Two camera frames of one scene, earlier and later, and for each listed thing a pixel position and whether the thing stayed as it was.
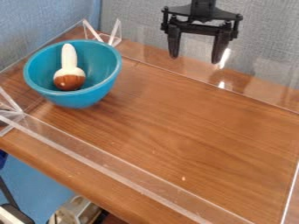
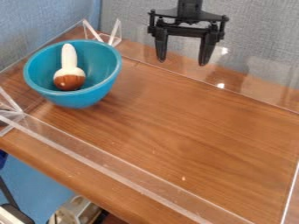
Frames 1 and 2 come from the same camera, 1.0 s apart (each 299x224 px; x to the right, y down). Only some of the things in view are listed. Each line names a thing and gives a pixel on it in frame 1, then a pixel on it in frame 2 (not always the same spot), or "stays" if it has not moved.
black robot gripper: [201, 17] -> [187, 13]
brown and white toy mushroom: [69, 77] stays
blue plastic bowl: [97, 61] stays
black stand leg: [10, 206] stays
